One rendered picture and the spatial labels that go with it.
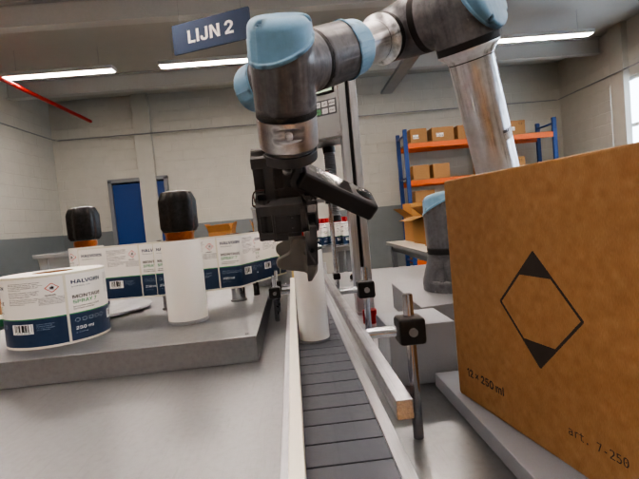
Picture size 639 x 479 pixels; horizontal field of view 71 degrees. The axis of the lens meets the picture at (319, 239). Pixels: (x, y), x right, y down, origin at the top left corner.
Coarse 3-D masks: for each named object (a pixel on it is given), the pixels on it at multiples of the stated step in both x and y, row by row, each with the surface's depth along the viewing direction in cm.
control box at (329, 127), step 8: (336, 88) 113; (320, 96) 116; (328, 96) 115; (336, 96) 114; (320, 120) 116; (328, 120) 115; (336, 120) 114; (320, 128) 117; (328, 128) 116; (336, 128) 114; (320, 136) 117; (328, 136) 116; (336, 136) 115; (320, 144) 122; (328, 144) 123; (336, 144) 125
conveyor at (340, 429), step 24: (336, 336) 78; (312, 360) 66; (336, 360) 65; (312, 384) 57; (336, 384) 56; (360, 384) 55; (312, 408) 50; (336, 408) 49; (360, 408) 49; (312, 432) 44; (336, 432) 44; (360, 432) 43; (312, 456) 40; (336, 456) 39; (360, 456) 39; (384, 456) 39
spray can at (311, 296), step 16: (320, 256) 76; (304, 272) 74; (320, 272) 75; (304, 288) 74; (320, 288) 75; (304, 304) 75; (320, 304) 75; (304, 320) 75; (320, 320) 75; (304, 336) 75; (320, 336) 75
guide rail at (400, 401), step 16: (336, 288) 79; (336, 304) 71; (352, 320) 54; (368, 336) 46; (368, 352) 41; (384, 368) 37; (384, 384) 34; (400, 384) 33; (400, 400) 30; (400, 416) 30
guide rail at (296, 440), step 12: (300, 396) 45; (300, 408) 42; (300, 420) 39; (300, 432) 37; (288, 444) 35; (300, 444) 35; (288, 456) 33; (300, 456) 33; (288, 468) 32; (300, 468) 32
